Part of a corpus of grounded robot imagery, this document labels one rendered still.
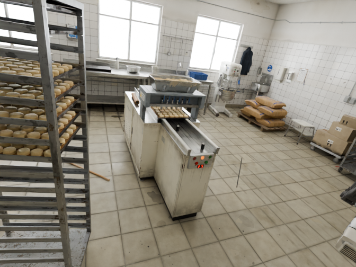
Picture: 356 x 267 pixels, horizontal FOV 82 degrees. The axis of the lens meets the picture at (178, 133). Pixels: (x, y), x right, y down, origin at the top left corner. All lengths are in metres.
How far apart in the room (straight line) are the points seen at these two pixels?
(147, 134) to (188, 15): 3.92
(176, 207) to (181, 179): 0.34
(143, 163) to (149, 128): 0.47
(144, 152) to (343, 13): 5.01
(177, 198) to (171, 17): 4.42
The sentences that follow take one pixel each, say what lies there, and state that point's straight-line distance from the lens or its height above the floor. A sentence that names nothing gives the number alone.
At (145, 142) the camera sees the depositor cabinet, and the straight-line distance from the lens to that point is 2.41.
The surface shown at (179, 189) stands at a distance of 2.01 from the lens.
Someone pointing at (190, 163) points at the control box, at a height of 0.76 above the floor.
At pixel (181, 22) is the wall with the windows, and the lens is 5.64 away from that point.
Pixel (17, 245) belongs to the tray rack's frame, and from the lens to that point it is 2.13.
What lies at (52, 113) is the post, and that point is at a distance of 0.97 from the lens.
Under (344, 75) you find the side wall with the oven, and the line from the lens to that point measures 5.59.
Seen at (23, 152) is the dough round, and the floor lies 1.15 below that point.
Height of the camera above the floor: 1.73
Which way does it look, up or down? 25 degrees down
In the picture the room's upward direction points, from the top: 10 degrees clockwise
